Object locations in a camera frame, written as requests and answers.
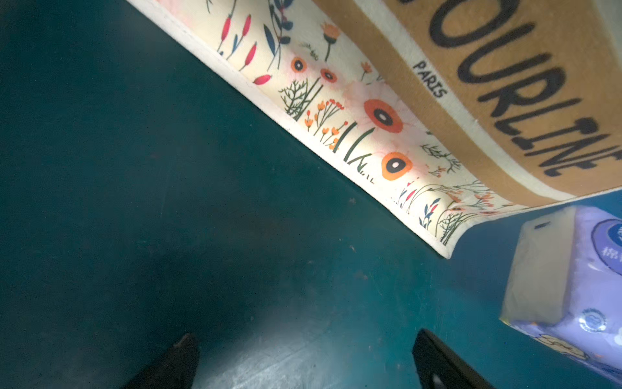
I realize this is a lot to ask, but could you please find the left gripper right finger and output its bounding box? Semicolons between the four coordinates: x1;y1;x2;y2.
411;328;494;389

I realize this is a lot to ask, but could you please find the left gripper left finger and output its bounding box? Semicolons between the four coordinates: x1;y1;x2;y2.
122;333;200;389

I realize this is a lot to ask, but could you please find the purple tissue pack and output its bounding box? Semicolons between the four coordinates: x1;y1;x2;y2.
500;206;621;383

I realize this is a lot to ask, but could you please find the cream canvas tote bag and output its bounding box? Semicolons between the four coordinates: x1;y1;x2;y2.
134;1;621;258

